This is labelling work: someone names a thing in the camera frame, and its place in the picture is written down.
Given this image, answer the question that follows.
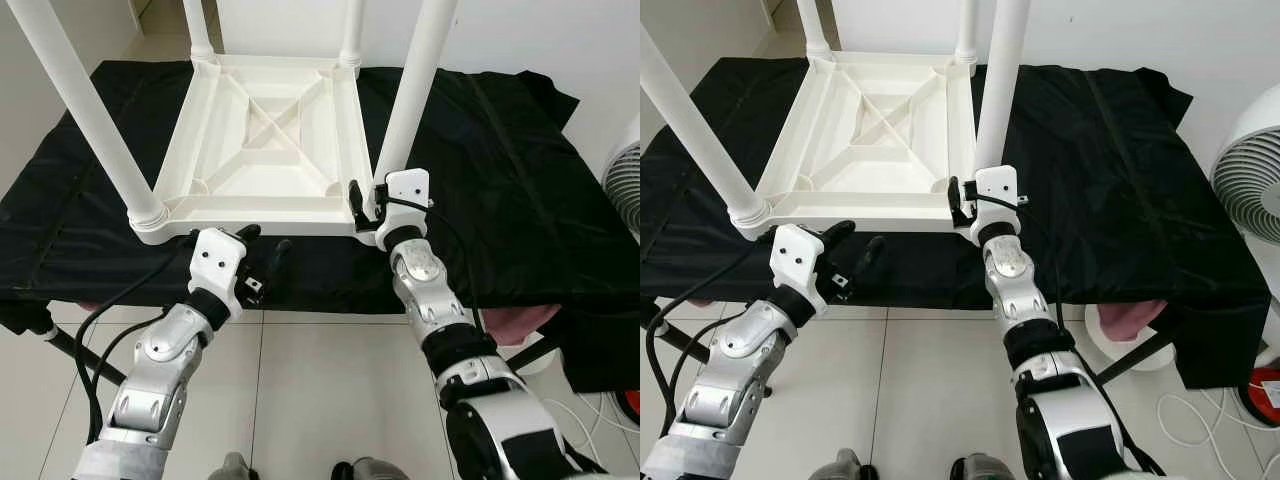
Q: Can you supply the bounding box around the white plastic table top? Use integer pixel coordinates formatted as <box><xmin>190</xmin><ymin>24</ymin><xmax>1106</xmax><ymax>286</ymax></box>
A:
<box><xmin>735</xmin><ymin>50</ymin><xmax>986</xmax><ymax>241</ymax></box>
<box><xmin>130</xmin><ymin>52</ymin><xmax>386</xmax><ymax>246</ymax></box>

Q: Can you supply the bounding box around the black cloth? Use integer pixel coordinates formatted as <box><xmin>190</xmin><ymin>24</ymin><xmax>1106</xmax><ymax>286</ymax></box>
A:
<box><xmin>640</xmin><ymin>55</ymin><xmax>1273</xmax><ymax>391</ymax></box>
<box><xmin>0</xmin><ymin>58</ymin><xmax>641</xmax><ymax>396</ymax></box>

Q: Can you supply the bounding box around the pink plastic stool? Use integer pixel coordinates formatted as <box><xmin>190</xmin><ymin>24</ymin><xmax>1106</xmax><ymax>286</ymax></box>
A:
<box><xmin>480</xmin><ymin>303</ymin><xmax>563</xmax><ymax>376</ymax></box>
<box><xmin>1085</xmin><ymin>298</ymin><xmax>1183</xmax><ymax>373</ymax></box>

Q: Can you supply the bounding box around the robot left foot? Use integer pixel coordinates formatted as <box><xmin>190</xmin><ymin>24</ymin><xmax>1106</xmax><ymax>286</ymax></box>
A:
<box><xmin>205</xmin><ymin>452</ymin><xmax>261</xmax><ymax>480</ymax></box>
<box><xmin>810</xmin><ymin>448</ymin><xmax>881</xmax><ymax>480</ymax></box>

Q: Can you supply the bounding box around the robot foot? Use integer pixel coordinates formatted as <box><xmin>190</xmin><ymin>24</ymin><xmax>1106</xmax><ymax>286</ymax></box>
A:
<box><xmin>205</xmin><ymin>452</ymin><xmax>261</xmax><ymax>480</ymax></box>
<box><xmin>810</xmin><ymin>448</ymin><xmax>881</xmax><ymax>480</ymax></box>
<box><xmin>330</xmin><ymin>457</ymin><xmax>411</xmax><ymax>480</ymax></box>
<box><xmin>948</xmin><ymin>453</ymin><xmax>1026</xmax><ymax>480</ymax></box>

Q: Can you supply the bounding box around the white round fan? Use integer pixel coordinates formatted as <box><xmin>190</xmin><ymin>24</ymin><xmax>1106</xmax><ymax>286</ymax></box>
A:
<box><xmin>603</xmin><ymin>115</ymin><xmax>641</xmax><ymax>241</ymax></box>
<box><xmin>1210</xmin><ymin>85</ymin><xmax>1280</xmax><ymax>246</ymax></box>

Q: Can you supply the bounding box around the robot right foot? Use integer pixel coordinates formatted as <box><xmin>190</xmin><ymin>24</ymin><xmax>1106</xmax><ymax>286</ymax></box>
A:
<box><xmin>948</xmin><ymin>453</ymin><xmax>1026</xmax><ymax>480</ymax></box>
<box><xmin>330</xmin><ymin>457</ymin><xmax>411</xmax><ymax>480</ymax></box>

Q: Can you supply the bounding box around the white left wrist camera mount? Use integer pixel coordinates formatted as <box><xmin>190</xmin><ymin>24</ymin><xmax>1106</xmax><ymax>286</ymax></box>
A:
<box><xmin>768</xmin><ymin>223</ymin><xmax>831</xmax><ymax>319</ymax></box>
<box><xmin>185</xmin><ymin>226</ymin><xmax>251</xmax><ymax>321</ymax></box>

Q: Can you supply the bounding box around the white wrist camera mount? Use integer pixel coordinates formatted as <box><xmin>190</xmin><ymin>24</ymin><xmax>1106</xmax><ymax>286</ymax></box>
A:
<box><xmin>768</xmin><ymin>223</ymin><xmax>831</xmax><ymax>319</ymax></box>
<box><xmin>375</xmin><ymin>168</ymin><xmax>433</xmax><ymax>249</ymax></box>
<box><xmin>968</xmin><ymin>165</ymin><xmax>1023</xmax><ymax>246</ymax></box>
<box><xmin>185</xmin><ymin>226</ymin><xmax>251</xmax><ymax>321</ymax></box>

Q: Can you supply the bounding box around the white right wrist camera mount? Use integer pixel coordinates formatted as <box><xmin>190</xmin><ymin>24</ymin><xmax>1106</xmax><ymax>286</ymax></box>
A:
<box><xmin>375</xmin><ymin>168</ymin><xmax>433</xmax><ymax>249</ymax></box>
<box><xmin>968</xmin><ymin>165</ymin><xmax>1023</xmax><ymax>246</ymax></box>

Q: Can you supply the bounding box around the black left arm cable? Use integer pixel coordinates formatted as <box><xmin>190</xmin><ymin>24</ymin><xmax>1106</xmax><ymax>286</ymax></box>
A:
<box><xmin>72</xmin><ymin>235</ymin><xmax>201</xmax><ymax>446</ymax></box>
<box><xmin>645</xmin><ymin>235</ymin><xmax>781</xmax><ymax>411</ymax></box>

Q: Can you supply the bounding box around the thin white cable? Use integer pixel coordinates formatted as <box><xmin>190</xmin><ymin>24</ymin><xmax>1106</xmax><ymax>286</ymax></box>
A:
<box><xmin>560</xmin><ymin>390</ymin><xmax>641</xmax><ymax>471</ymax></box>
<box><xmin>1155</xmin><ymin>390</ymin><xmax>1280</xmax><ymax>476</ymax></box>

